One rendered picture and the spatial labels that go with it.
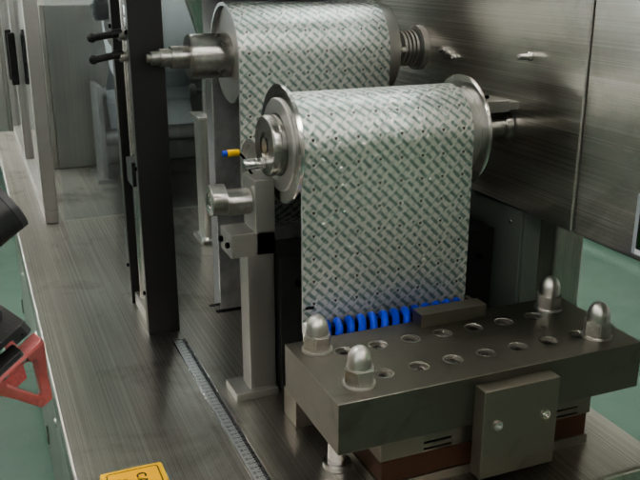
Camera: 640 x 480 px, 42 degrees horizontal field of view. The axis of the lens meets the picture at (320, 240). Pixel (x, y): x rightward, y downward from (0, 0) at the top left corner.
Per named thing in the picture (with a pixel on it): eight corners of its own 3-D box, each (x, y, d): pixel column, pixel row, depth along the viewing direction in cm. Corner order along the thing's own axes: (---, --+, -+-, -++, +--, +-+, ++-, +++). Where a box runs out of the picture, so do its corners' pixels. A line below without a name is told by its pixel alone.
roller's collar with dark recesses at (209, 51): (184, 76, 124) (181, 32, 122) (222, 74, 126) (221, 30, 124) (194, 81, 119) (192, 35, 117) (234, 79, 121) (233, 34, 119)
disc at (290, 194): (261, 189, 112) (258, 76, 107) (265, 188, 112) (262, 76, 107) (301, 217, 99) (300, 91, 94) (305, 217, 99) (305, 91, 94)
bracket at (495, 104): (461, 108, 114) (462, 93, 114) (496, 106, 116) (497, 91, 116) (481, 113, 110) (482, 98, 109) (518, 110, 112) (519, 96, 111)
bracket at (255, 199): (223, 388, 117) (214, 174, 107) (267, 379, 119) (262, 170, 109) (233, 404, 112) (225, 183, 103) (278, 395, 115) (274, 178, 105)
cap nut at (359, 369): (336, 379, 91) (337, 341, 90) (367, 372, 93) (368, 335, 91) (350, 393, 88) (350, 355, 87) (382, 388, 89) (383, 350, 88)
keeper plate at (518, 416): (470, 470, 95) (474, 385, 92) (541, 452, 99) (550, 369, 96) (481, 482, 93) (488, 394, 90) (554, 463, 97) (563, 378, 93)
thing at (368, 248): (301, 332, 105) (300, 190, 99) (462, 305, 114) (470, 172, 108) (303, 333, 105) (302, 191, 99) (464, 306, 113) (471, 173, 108)
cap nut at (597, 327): (574, 332, 103) (577, 298, 101) (598, 328, 104) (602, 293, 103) (594, 344, 100) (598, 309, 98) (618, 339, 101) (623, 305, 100)
